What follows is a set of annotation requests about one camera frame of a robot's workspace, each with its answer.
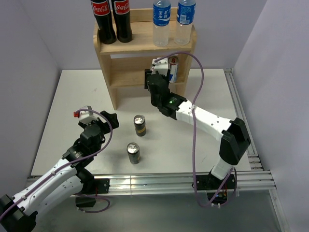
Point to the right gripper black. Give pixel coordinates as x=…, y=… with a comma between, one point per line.
x=149, y=77

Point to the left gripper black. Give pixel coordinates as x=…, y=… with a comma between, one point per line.
x=104, y=121

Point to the black can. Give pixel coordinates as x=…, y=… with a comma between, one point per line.
x=133, y=151
x=140, y=125

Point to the silver blue can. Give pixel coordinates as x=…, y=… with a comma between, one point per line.
x=173, y=68
x=155, y=65

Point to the water bottle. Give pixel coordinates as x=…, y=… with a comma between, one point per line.
x=184, y=17
x=161, y=19

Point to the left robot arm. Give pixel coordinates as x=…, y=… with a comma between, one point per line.
x=13, y=209

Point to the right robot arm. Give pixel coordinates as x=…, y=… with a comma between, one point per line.
x=232, y=134

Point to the wooden two-tier shelf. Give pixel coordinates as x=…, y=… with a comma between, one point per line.
x=123, y=64

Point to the left cola bottle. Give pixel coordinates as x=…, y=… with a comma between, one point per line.
x=102, y=13

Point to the cola bottle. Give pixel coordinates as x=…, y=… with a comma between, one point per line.
x=102, y=13
x=121, y=13

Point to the right cola bottle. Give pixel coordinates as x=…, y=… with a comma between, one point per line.
x=121, y=13

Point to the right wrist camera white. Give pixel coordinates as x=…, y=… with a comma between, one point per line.
x=164, y=68

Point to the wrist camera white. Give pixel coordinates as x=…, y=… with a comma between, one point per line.
x=84, y=116
x=164, y=68

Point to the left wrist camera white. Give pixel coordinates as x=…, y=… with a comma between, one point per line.
x=84, y=116

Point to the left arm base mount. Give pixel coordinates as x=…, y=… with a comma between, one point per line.
x=90, y=194

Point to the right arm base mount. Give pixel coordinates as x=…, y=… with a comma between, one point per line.
x=218, y=192

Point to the aluminium rail right side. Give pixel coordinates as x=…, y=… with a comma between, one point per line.
x=252, y=153

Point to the aluminium rail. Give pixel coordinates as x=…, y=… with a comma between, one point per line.
x=252, y=153
x=153, y=184

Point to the aluminium rail front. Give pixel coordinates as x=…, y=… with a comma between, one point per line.
x=153, y=184

